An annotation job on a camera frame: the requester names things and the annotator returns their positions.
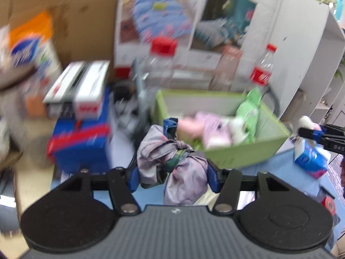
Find orange blue wipes pack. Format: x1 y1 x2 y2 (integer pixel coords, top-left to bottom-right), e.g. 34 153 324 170
9 11 62 87

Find clear jar red lid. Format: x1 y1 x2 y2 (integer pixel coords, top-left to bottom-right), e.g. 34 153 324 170
144 36 178 94

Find red tape roll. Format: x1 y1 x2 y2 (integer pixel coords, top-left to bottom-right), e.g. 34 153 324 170
321 196 336 216

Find blue tissue pack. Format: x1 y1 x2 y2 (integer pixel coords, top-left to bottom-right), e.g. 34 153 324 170
293 138 331 179

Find cola bottle red label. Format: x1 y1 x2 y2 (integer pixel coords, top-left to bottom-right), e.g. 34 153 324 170
250 43 277 92

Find white red small box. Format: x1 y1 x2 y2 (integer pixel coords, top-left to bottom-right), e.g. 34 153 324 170
43 60 110 120

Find bedding poster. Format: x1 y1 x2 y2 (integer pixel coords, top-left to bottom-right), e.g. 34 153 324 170
114 0 257 76

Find pink white socks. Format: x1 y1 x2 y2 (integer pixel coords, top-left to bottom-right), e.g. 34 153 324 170
298 116 321 130

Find blue red box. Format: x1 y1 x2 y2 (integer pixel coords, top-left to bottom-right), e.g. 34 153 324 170
46 87 112 174

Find green towel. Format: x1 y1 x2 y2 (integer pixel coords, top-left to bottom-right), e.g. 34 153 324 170
236 87 262 142

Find white shelf unit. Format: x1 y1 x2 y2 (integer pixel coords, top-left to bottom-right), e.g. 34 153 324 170
269 0 344 126

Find white small towel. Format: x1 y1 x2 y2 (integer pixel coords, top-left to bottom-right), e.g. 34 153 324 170
227 117 249 145

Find purple knotted cloth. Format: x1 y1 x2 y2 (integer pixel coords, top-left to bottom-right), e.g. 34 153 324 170
137 118 208 205

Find green cardboard box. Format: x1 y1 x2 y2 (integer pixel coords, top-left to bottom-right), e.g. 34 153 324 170
153 90 289 169

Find pink tissue pack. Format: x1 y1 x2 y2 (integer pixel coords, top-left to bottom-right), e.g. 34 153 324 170
177 112 232 149

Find pink tinted glass bottle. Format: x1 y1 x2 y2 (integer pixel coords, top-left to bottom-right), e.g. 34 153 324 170
210 46 243 91

